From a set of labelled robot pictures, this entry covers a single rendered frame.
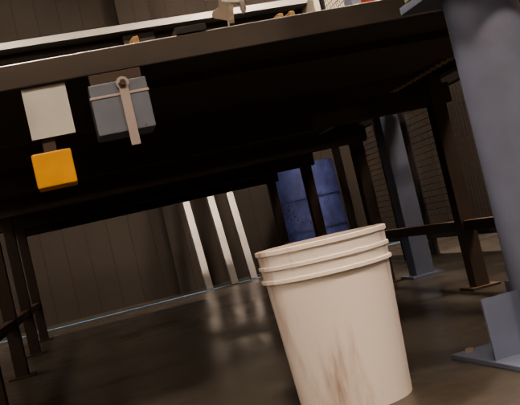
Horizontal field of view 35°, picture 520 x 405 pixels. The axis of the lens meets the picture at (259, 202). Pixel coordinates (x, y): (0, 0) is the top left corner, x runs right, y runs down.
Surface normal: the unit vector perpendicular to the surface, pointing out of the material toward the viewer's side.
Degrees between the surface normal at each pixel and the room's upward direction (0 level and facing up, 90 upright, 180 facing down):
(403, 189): 90
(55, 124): 90
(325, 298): 93
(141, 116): 90
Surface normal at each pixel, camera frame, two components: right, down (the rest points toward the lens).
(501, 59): -0.11, 0.00
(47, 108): 0.21, -0.08
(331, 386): -0.37, 0.11
